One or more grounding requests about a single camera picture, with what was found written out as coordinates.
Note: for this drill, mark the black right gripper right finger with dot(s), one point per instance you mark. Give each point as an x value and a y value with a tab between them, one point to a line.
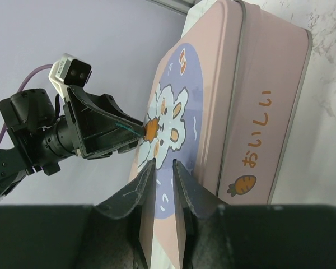
218	235

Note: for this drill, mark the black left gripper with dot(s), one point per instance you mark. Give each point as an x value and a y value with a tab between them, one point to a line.
88	125

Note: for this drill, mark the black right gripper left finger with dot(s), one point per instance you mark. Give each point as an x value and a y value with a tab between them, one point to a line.
116	233

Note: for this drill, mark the pink box lid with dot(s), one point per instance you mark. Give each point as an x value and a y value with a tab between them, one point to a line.
186	118

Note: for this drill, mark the pink chocolate box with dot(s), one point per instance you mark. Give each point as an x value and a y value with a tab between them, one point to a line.
271	63

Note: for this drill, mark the aluminium frame rail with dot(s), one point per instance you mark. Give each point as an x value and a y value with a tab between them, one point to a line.
180	6

